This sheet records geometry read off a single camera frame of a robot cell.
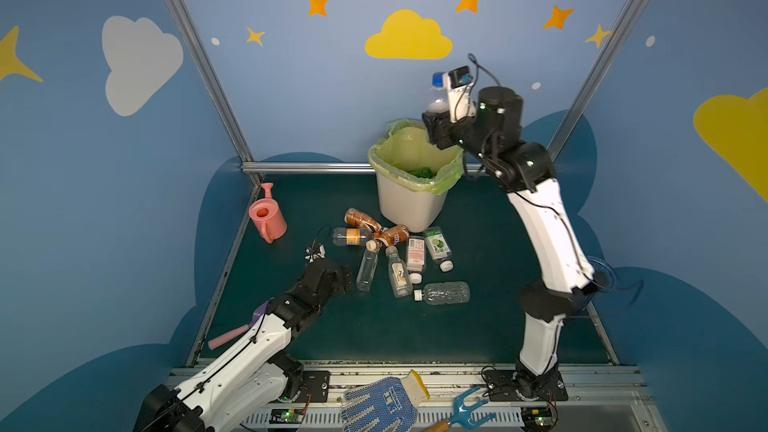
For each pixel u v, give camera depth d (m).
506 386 0.73
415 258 0.94
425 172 1.04
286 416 0.70
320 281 0.60
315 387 0.74
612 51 0.84
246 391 0.55
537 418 0.71
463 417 0.71
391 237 0.96
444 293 0.86
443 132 0.57
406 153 1.04
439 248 0.97
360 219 1.02
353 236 0.98
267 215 0.96
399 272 0.89
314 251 0.72
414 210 0.97
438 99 0.59
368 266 0.91
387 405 0.72
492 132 0.46
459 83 0.51
